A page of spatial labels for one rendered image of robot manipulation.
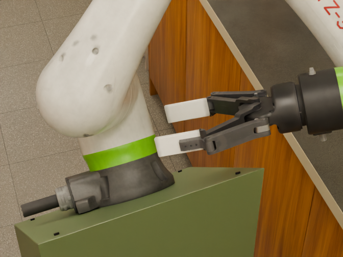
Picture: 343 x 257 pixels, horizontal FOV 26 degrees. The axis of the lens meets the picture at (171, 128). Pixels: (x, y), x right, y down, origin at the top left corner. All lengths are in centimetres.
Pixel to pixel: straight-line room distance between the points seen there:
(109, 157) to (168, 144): 17
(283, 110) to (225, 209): 19
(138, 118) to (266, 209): 91
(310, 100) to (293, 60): 82
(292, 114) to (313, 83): 5
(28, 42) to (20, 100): 41
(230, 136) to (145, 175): 22
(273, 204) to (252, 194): 85
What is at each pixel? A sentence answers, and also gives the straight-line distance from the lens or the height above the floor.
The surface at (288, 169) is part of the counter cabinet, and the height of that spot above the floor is 77.
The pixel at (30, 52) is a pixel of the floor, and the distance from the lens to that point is 350.
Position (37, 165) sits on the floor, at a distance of 295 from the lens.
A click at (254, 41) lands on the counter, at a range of 195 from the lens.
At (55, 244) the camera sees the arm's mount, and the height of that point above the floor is 127.
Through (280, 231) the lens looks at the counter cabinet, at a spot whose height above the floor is 54.
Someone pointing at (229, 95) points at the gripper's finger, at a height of 132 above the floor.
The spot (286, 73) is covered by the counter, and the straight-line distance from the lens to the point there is 186.
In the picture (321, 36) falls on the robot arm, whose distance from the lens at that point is 123.
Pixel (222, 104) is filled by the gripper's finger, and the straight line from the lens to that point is 118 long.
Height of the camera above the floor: 210
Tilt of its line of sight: 43 degrees down
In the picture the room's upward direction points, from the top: straight up
